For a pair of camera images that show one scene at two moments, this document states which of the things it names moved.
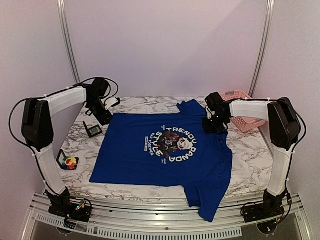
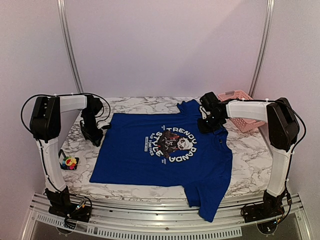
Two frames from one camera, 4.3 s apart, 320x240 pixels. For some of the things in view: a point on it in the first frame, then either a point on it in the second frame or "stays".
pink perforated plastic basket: [243, 123] stays
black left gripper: [103, 119] -> [94, 136]
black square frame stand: [67, 163] stays
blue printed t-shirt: [166, 149] stays
